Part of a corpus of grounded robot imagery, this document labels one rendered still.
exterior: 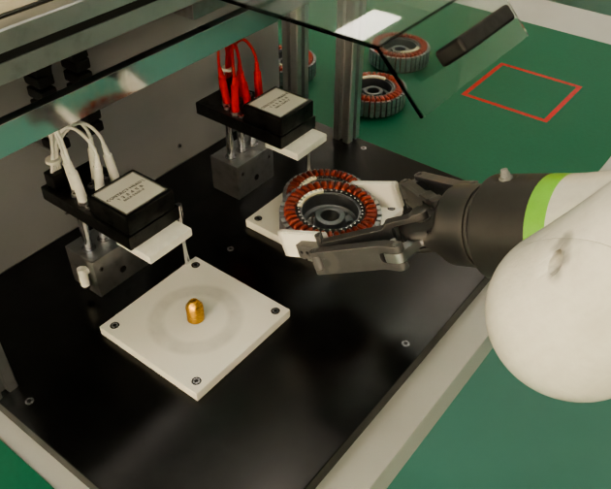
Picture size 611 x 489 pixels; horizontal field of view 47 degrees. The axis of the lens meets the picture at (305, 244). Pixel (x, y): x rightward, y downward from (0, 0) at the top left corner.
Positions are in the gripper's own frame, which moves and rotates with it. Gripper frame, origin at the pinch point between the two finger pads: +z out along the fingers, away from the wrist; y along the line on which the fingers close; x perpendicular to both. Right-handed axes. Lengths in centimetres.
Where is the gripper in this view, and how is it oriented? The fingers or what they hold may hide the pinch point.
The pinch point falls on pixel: (332, 217)
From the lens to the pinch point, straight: 76.5
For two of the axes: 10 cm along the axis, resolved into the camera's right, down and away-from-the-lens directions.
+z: -6.6, -0.7, 7.5
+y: 6.8, -4.8, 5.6
